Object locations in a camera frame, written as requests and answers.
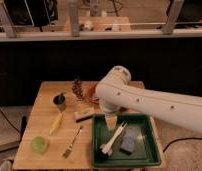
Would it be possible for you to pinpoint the black and white eraser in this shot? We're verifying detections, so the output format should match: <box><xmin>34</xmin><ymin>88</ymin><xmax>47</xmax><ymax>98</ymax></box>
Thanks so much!
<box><xmin>74</xmin><ymin>107</ymin><xmax>95</xmax><ymax>122</ymax></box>

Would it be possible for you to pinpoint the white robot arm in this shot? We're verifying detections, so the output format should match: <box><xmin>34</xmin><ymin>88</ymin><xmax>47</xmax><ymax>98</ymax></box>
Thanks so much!
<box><xmin>95</xmin><ymin>66</ymin><xmax>202</xmax><ymax>134</ymax></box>

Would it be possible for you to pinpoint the green plastic cup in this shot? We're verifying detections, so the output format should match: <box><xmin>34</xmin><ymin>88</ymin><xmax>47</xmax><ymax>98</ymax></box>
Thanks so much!
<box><xmin>30</xmin><ymin>136</ymin><xmax>49</xmax><ymax>154</ymax></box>

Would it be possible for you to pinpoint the blue grey sponge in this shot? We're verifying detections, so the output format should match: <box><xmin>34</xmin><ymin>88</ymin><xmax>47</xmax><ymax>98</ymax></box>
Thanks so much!
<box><xmin>120</xmin><ymin>130</ymin><xmax>137</xmax><ymax>154</ymax></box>

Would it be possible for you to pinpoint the white plastic fork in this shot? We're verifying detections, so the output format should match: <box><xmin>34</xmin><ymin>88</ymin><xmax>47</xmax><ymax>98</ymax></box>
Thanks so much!
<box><xmin>101</xmin><ymin>122</ymin><xmax>127</xmax><ymax>154</ymax></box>

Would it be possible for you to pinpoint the green plastic tray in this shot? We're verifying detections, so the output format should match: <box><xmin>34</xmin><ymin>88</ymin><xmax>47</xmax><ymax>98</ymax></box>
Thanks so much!
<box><xmin>91</xmin><ymin>114</ymin><xmax>161</xmax><ymax>168</ymax></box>

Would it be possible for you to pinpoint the orange plate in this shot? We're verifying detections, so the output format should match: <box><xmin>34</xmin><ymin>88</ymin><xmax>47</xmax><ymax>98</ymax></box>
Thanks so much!
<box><xmin>87</xmin><ymin>85</ymin><xmax>99</xmax><ymax>104</ymax></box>

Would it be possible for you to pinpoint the black round object in tray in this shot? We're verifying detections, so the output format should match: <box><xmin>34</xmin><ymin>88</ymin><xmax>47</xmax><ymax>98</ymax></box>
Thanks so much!
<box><xmin>97</xmin><ymin>147</ymin><xmax>112</xmax><ymax>161</ymax></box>

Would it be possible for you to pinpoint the brown pine cone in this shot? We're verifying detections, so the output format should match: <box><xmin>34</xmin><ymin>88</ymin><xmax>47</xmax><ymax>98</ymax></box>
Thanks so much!
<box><xmin>72</xmin><ymin>78</ymin><xmax>84</xmax><ymax>101</ymax></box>

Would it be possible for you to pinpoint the metal fork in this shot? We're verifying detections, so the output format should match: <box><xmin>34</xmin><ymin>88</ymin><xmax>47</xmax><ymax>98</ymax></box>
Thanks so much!
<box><xmin>62</xmin><ymin>126</ymin><xmax>83</xmax><ymax>158</ymax></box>

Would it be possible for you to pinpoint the wooden board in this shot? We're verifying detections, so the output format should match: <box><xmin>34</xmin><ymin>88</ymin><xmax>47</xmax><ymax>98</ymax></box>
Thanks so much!
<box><xmin>12</xmin><ymin>80</ymin><xmax>168</xmax><ymax>171</ymax></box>

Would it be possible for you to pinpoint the black cable right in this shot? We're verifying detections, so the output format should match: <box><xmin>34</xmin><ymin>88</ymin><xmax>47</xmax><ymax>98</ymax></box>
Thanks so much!
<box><xmin>162</xmin><ymin>136</ymin><xmax>202</xmax><ymax>154</ymax></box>

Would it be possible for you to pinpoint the black cable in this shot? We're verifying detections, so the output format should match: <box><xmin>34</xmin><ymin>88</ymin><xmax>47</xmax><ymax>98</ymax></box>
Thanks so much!
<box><xmin>162</xmin><ymin>136</ymin><xmax>202</xmax><ymax>154</ymax></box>
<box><xmin>0</xmin><ymin>106</ymin><xmax>22</xmax><ymax>135</ymax></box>

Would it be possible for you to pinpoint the black cable left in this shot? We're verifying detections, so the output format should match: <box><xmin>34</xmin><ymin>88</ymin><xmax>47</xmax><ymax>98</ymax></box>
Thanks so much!
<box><xmin>0</xmin><ymin>106</ymin><xmax>22</xmax><ymax>135</ymax></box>

